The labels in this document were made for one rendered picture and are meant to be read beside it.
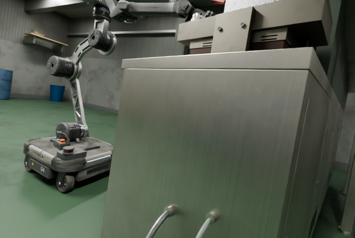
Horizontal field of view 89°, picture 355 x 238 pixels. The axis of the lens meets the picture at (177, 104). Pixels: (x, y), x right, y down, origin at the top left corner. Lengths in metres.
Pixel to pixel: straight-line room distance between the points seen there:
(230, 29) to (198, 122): 0.25
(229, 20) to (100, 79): 5.88
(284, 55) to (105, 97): 5.79
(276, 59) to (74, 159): 1.35
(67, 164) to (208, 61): 1.22
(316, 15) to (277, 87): 0.17
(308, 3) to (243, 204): 0.43
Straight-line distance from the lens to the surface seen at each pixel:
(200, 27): 0.61
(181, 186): 0.53
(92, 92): 6.51
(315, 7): 0.49
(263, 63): 0.41
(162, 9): 1.00
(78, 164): 1.48
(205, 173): 0.47
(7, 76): 6.47
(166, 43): 4.96
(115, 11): 1.18
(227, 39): 0.51
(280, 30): 0.50
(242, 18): 0.52
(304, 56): 0.39
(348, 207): 1.91
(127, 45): 5.74
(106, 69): 6.12
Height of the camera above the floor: 0.78
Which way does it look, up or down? 2 degrees down
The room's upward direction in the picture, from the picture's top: 9 degrees clockwise
